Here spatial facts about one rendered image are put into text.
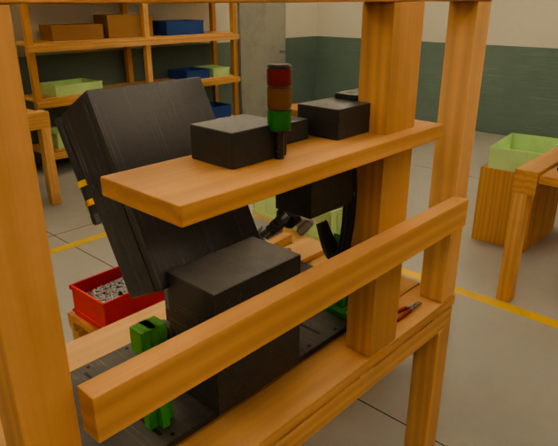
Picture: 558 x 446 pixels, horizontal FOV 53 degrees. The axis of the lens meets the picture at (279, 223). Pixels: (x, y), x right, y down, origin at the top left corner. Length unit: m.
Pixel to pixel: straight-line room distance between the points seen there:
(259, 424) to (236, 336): 0.40
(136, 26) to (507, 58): 5.06
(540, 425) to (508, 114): 6.41
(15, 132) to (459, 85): 1.33
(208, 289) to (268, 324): 0.19
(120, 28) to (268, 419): 6.26
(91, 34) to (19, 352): 6.32
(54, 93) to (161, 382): 6.02
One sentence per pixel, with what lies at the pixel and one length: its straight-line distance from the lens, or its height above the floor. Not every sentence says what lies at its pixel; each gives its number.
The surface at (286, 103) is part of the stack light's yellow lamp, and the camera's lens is 1.17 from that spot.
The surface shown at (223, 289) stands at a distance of 1.30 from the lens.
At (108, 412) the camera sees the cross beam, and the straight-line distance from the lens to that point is 1.00.
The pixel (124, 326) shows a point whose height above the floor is 0.90.
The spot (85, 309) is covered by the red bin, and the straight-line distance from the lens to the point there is 2.10.
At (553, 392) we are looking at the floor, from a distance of 3.30.
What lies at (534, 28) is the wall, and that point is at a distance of 8.76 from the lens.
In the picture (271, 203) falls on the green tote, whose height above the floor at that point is 0.89.
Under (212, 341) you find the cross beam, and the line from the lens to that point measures 1.08.
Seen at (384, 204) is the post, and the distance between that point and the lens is 1.52.
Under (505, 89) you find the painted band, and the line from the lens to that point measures 8.92.
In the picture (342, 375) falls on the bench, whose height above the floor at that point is 0.88.
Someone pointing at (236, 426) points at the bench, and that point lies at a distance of 1.48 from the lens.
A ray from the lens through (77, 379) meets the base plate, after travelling 1.68.
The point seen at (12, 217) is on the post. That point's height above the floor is 1.58.
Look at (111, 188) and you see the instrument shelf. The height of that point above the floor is 1.52.
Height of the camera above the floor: 1.85
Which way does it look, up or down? 22 degrees down
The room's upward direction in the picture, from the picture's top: straight up
